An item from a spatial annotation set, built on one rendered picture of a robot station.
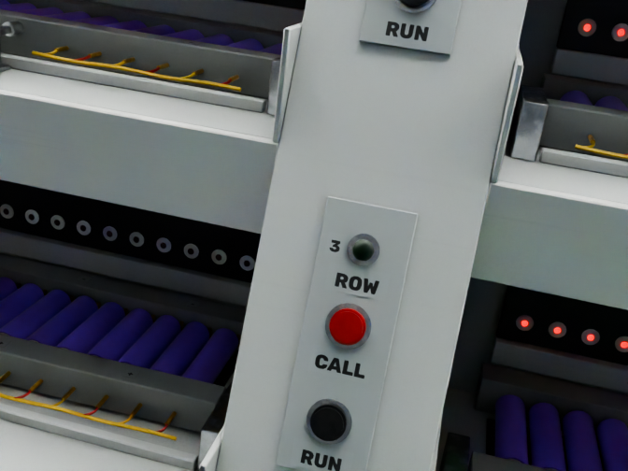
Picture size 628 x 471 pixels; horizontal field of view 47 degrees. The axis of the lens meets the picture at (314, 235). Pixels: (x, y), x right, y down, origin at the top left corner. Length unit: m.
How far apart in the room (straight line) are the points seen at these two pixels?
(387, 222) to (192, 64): 0.16
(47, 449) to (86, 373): 0.05
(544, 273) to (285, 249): 0.11
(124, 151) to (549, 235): 0.20
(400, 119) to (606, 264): 0.11
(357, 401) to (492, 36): 0.17
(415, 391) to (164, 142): 0.16
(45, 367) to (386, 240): 0.22
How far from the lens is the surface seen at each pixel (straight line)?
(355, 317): 0.32
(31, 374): 0.46
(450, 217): 0.32
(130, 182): 0.36
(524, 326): 0.49
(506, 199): 0.32
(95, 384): 0.44
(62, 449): 0.43
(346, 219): 0.32
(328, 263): 0.32
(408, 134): 0.32
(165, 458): 0.41
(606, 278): 0.34
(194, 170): 0.35
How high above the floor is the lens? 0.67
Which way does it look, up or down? 3 degrees down
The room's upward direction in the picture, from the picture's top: 11 degrees clockwise
